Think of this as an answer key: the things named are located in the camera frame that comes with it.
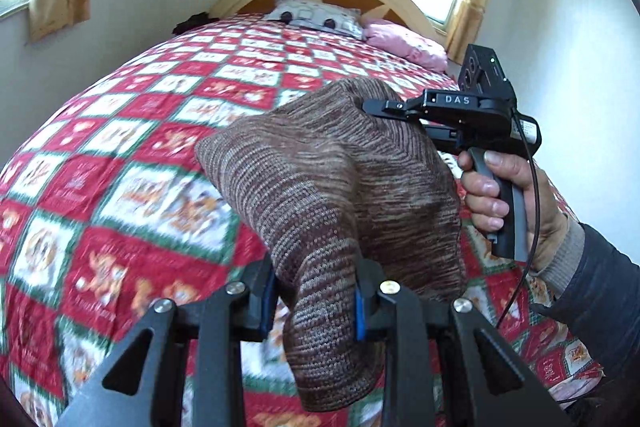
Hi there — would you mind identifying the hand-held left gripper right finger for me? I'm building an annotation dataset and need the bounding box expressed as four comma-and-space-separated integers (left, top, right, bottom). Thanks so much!
352, 257, 571, 427

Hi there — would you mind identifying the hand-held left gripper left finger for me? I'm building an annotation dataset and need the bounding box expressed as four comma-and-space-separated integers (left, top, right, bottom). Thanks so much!
57, 258, 277, 427

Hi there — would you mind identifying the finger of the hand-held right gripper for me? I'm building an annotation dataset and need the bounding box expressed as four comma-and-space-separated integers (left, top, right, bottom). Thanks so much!
423, 123, 459, 154
361, 99, 426, 120

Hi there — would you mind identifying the brown knit sweater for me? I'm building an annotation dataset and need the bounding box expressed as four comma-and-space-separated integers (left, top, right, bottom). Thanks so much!
194, 78, 468, 413

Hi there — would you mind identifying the person's right forearm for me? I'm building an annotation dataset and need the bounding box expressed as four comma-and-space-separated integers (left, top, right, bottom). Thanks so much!
529, 218, 640, 380

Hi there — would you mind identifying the person's right hand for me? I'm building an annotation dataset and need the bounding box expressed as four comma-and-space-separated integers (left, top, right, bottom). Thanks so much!
457, 151, 571, 272

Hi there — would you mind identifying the pink pillow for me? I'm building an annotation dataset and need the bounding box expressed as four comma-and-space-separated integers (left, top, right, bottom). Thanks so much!
361, 19, 449, 72

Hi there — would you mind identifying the white printed pillow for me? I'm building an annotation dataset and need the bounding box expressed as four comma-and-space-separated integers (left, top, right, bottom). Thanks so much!
264, 0, 365, 40

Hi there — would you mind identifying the red white patchwork quilt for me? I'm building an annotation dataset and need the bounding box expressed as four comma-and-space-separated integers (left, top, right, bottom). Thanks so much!
0, 14, 607, 427

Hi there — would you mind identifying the dark cloth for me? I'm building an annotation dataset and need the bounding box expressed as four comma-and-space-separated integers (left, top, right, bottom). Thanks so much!
172, 12, 211, 36

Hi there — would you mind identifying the black cable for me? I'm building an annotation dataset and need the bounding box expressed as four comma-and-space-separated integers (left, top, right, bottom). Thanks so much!
495, 109, 603, 405

